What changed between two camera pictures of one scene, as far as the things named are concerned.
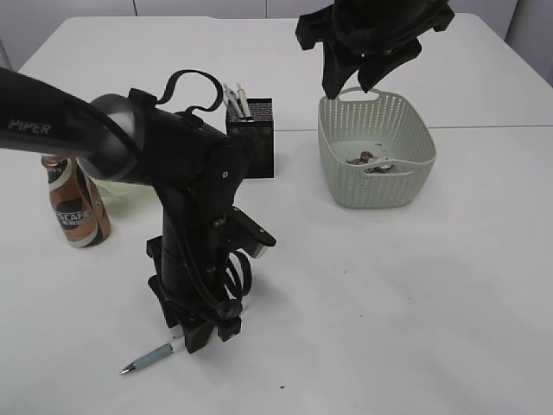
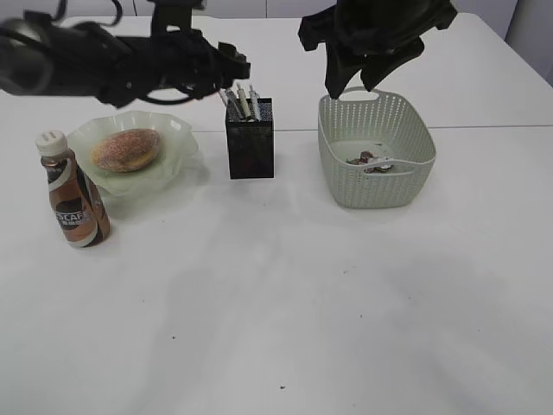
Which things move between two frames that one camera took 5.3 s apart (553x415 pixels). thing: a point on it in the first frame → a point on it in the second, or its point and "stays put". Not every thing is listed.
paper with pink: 381,169 stays put
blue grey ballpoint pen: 177,345 → 255,103
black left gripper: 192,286 → 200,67
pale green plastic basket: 378,148 stays put
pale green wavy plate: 114,194 → 177,145
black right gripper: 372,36 stays put
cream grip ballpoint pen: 245,108 stays put
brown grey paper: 364,158 stays put
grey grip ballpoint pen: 232,99 stays put
